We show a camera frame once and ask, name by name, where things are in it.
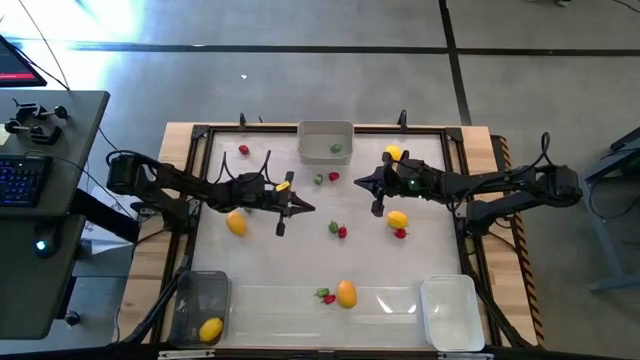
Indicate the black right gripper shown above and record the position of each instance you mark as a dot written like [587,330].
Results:
[405,180]

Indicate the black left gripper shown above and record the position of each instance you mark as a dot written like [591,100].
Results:
[275,202]

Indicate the small green bell pepper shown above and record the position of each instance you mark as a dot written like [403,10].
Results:
[336,148]
[318,179]
[333,227]
[322,292]

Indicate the yellow lemon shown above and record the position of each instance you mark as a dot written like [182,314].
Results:
[211,330]
[393,151]
[397,219]

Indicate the red strawberry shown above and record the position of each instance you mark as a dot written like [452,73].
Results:
[243,149]

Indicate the transparent grey plastic bin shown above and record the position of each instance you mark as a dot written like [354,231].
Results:
[195,305]

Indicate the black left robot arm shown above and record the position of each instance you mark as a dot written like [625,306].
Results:
[165,177]

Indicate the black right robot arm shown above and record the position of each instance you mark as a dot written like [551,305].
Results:
[500,185]

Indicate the yellow tape label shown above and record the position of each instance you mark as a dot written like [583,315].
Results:
[283,186]

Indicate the white rectangular plastic tub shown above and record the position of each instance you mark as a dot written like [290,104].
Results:
[450,315]

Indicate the yellow-black hazard tape strip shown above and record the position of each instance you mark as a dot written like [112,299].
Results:
[525,265]

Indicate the black desk leg bar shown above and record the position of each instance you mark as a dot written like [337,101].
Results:
[105,215]

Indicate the white paper sheets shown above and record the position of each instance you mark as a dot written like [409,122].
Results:
[105,242]

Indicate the black round knob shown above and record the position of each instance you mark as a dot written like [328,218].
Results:
[72,318]

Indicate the black screw clamp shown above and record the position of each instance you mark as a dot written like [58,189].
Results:
[30,110]
[42,134]

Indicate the dark grey desk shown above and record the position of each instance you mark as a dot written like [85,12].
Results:
[30,280]

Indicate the black backlit keyboard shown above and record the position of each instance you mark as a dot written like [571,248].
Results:
[20,180]

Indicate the dark computer monitor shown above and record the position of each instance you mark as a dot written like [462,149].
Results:
[12,65]

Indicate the black frame post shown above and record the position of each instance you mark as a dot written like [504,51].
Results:
[402,119]
[242,121]

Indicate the black metal table frame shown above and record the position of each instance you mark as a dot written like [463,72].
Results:
[250,129]

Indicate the grey metal stand frame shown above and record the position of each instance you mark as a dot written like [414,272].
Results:
[607,240]

